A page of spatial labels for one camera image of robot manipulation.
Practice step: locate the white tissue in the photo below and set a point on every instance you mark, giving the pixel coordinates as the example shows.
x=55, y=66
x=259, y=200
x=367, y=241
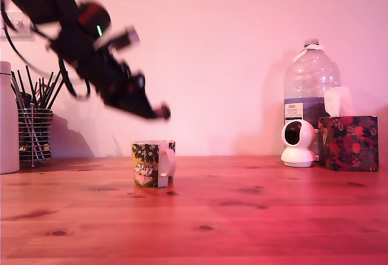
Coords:
x=336, y=101

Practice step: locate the white wall switch plate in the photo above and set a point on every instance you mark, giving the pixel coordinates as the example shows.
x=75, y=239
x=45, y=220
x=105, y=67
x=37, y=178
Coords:
x=18, y=33

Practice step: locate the small white round camera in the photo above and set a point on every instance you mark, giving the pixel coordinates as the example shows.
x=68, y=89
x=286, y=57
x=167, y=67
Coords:
x=298, y=143

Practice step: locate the large clear water bottle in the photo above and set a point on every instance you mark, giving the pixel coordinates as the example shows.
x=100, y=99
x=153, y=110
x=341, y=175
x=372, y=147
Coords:
x=306, y=83

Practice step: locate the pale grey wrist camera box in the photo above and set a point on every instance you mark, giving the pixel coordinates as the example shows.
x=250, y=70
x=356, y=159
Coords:
x=121, y=39

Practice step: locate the yellow cartoon print mug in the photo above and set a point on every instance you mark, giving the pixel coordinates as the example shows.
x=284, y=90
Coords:
x=147, y=163

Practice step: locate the floral tissue box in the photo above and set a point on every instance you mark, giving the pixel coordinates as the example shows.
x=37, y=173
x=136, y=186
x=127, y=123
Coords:
x=348, y=143

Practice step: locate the white insulated bottle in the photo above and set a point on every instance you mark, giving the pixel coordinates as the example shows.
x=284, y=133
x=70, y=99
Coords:
x=7, y=125

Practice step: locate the black straw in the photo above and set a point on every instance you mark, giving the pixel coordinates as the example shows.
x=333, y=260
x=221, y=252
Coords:
x=52, y=90
x=21, y=81
x=47, y=87
x=31, y=85
x=56, y=94

